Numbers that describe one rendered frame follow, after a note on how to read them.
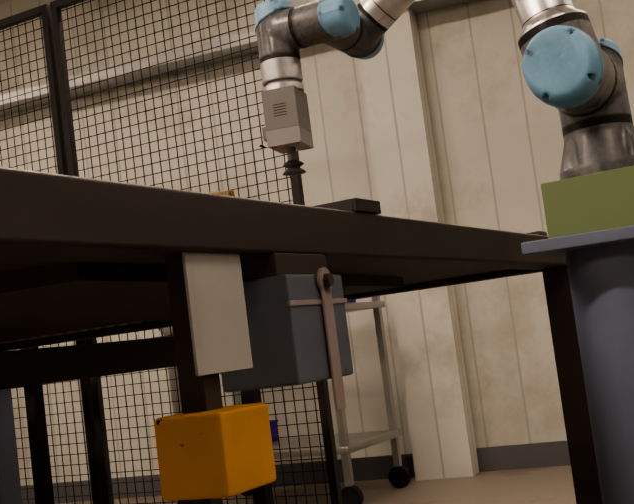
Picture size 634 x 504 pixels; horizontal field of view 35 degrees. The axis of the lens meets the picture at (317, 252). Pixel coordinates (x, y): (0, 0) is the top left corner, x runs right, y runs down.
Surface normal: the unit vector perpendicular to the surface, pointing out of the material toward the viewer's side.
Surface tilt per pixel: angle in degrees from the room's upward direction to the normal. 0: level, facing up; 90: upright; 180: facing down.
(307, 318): 90
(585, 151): 72
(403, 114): 90
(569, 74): 97
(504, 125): 90
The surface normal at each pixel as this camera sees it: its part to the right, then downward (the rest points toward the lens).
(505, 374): -0.37, -0.04
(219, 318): 0.88, -0.15
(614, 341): -0.57, 0.00
